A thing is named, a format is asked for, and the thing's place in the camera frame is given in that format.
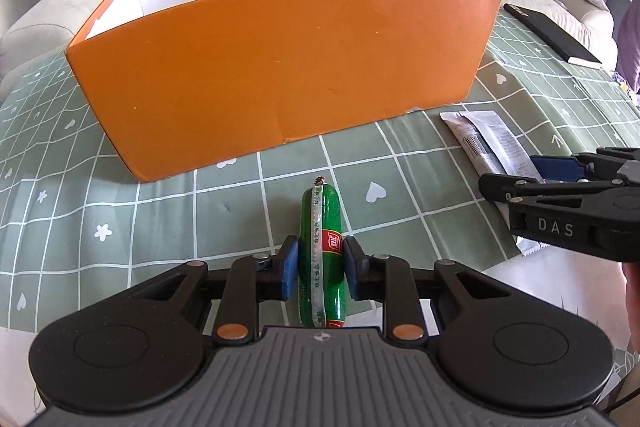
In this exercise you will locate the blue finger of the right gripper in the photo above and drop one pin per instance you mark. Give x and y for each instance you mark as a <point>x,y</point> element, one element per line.
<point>559,168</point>

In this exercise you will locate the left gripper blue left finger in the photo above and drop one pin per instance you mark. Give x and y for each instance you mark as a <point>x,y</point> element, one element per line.
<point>250,281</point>

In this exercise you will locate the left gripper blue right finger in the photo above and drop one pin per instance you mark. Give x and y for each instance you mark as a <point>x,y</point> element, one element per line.
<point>387,280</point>

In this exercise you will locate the white long snack packet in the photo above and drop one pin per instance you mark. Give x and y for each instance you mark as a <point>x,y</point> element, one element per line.
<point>506,153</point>

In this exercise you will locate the green sausage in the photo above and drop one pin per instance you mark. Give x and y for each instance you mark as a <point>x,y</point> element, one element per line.
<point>321,265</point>

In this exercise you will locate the green grid tablecloth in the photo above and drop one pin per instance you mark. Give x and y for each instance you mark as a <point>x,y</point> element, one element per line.
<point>76,227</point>

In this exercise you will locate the orange cardboard box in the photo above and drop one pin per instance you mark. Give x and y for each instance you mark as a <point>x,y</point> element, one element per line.
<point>178,85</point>

